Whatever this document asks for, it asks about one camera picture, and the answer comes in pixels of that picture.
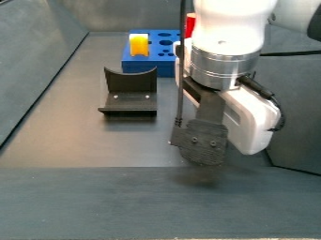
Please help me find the black cable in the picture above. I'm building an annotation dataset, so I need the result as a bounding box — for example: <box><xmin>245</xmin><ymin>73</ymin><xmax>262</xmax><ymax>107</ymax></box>
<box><xmin>172</xmin><ymin>0</ymin><xmax>187</xmax><ymax>128</ymax></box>

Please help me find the yellow notched block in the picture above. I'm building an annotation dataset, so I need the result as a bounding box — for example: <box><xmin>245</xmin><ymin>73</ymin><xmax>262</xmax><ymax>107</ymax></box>
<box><xmin>130</xmin><ymin>34</ymin><xmax>150</xmax><ymax>56</ymax></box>

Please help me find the blue block with shaped holes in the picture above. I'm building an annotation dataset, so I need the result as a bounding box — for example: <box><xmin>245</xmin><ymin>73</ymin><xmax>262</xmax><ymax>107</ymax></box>
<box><xmin>122</xmin><ymin>29</ymin><xmax>180</xmax><ymax>78</ymax></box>

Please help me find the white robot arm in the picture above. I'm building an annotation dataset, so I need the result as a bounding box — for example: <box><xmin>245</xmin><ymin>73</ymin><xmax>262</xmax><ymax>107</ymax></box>
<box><xmin>170</xmin><ymin>0</ymin><xmax>321</xmax><ymax>165</ymax></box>

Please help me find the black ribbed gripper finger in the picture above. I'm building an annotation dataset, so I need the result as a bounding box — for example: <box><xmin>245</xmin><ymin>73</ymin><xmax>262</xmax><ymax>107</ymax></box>
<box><xmin>170</xmin><ymin>92</ymin><xmax>229</xmax><ymax>166</ymax></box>

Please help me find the red hexagonal peg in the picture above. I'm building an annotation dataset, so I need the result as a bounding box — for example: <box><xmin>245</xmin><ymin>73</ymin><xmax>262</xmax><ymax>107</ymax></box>
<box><xmin>184</xmin><ymin>12</ymin><xmax>195</xmax><ymax>38</ymax></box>

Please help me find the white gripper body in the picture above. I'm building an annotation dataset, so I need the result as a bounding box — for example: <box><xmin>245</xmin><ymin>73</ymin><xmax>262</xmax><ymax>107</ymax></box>
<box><xmin>172</xmin><ymin>40</ymin><xmax>281</xmax><ymax>155</ymax></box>

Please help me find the black curved cradle fixture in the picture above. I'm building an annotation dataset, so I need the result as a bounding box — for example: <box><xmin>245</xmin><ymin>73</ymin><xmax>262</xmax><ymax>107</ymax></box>
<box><xmin>98</xmin><ymin>67</ymin><xmax>158</xmax><ymax>117</ymax></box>

